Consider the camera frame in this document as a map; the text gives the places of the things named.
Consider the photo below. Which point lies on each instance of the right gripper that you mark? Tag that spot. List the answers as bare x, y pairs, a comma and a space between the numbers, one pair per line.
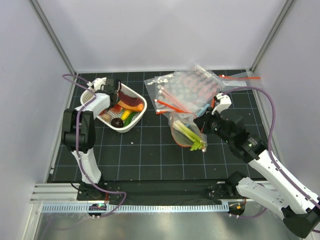
204, 121

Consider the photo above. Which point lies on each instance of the pile of zip bags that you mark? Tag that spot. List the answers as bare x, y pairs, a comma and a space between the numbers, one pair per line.
190, 91

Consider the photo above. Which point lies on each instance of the toy steak orange brown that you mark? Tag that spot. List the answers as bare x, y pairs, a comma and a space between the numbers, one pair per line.
134, 104

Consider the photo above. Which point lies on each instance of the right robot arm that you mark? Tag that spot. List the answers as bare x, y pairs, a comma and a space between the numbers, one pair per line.
296, 205

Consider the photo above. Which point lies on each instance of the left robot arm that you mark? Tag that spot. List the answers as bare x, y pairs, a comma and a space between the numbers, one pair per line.
78, 131

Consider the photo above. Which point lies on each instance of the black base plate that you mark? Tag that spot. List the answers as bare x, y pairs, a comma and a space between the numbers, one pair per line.
193, 192

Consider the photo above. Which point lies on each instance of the zip bag with label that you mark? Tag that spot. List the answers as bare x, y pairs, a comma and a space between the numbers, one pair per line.
243, 79

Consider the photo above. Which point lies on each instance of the clear orange zip bag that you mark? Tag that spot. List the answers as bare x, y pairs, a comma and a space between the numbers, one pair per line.
185, 117

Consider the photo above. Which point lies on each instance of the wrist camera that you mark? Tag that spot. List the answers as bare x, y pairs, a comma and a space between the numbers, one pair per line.
223, 103
96, 84

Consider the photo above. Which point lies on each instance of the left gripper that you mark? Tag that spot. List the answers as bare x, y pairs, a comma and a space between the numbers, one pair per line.
114, 105

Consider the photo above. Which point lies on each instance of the white plastic basket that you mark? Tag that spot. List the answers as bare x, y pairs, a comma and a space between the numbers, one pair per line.
86, 96

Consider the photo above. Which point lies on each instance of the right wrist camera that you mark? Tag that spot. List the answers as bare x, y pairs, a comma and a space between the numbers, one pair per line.
223, 103

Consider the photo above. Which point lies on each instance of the toy watermelon slice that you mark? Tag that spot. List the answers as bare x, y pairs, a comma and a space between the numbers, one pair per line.
116, 109

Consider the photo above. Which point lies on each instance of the green toy celery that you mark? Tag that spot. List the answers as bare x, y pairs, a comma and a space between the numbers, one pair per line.
186, 137

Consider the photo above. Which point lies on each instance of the slotted cable duct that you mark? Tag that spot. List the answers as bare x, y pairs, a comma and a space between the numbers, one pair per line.
91, 208

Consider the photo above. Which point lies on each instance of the beige toy mushroom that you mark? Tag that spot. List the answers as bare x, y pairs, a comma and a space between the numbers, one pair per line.
106, 117

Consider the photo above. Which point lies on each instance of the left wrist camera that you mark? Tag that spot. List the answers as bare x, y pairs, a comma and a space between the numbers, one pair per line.
96, 84

